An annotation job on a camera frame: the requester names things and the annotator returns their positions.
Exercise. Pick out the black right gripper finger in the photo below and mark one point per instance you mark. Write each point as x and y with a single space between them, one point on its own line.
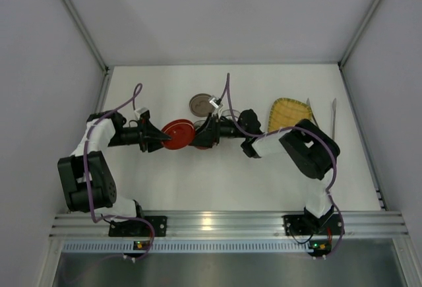
203 140
207 124

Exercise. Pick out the red lunch box lid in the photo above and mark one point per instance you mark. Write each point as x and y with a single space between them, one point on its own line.
182 133

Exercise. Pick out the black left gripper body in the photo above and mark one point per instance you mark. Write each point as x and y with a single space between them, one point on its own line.
144 136

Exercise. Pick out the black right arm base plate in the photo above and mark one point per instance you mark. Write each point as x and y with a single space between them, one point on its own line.
307 225

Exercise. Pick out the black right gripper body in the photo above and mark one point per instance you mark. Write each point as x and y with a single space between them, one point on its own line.
215 130

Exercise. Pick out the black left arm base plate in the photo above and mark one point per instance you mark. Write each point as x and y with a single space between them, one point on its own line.
133 228

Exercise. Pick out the red steel lunch box bowl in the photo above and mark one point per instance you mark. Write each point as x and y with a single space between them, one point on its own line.
203 136

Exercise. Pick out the beige steel lunch box bowl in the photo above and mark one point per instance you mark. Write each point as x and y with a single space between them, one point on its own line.
234 115

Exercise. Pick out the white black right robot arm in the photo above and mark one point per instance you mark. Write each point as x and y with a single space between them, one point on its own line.
312 151

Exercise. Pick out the slotted grey cable duct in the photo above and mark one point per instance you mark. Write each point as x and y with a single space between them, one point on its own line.
193 246

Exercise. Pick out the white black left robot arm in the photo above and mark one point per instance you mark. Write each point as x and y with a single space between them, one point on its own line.
87 182

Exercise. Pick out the aluminium front frame rail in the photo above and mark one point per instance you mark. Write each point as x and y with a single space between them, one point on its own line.
235 225

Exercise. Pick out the bamboo woven serving tray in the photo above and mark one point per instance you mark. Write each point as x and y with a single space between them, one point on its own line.
287 112

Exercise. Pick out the stainless steel food tongs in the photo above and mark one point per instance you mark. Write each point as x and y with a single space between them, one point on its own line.
333 122

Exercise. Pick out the aluminium frame rail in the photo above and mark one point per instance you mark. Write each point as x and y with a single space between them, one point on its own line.
77 20
235 225

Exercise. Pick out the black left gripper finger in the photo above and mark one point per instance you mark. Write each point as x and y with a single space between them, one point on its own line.
154 133
152 145

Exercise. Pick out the beige lunch box lid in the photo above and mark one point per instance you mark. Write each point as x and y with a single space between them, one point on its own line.
200 106

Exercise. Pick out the aluminium left side frame rail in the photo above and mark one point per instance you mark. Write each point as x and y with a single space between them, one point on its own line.
77 20

